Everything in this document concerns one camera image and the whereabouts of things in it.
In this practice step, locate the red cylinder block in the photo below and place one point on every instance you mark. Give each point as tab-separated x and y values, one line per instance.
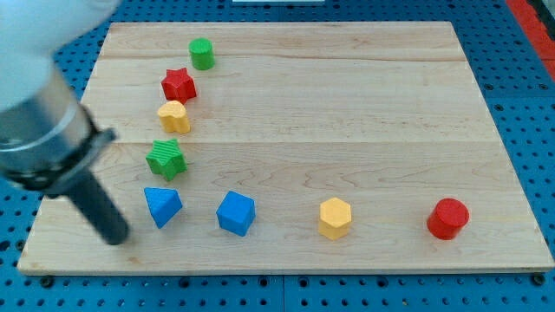
448	218

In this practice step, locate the red star block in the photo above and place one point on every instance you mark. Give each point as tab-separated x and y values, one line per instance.
178	85

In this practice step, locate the green cylinder block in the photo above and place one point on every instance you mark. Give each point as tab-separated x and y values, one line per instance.
201	53

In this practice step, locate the yellow heart block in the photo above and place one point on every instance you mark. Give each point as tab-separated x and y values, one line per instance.
173	117

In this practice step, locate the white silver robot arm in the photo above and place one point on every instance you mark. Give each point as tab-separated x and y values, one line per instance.
49	140

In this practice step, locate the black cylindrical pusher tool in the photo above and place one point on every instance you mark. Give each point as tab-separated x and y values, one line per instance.
97	207

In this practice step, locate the yellow hexagon block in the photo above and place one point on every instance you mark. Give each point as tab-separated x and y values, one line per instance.
335	218

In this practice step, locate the wooden board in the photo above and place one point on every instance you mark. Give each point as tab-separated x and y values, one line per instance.
386	116

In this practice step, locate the blue triangle block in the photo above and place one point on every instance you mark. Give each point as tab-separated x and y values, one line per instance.
163	204

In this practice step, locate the blue cube block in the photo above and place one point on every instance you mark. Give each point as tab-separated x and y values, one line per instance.
236	213

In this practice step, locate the green star block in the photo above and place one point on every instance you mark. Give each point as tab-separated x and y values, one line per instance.
166	159

